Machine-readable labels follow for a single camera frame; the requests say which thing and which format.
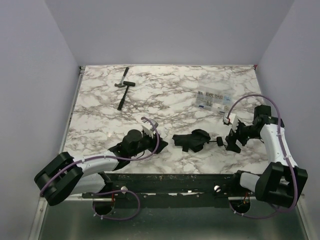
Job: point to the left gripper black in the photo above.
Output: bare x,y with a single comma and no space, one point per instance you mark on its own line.
154,144

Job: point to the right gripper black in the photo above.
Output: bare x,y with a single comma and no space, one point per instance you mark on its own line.
233,136

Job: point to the black folding umbrella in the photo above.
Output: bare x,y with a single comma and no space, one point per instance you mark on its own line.
195,140

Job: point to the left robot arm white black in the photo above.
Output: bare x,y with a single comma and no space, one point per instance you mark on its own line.
66,175

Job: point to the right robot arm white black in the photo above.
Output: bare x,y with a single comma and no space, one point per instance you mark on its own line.
282,182

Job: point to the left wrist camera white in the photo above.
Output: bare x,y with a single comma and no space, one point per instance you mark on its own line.
149,126

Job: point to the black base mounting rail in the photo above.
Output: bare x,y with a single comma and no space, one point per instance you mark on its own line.
161,191

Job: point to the aluminium frame rail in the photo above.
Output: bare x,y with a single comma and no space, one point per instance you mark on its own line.
74,219

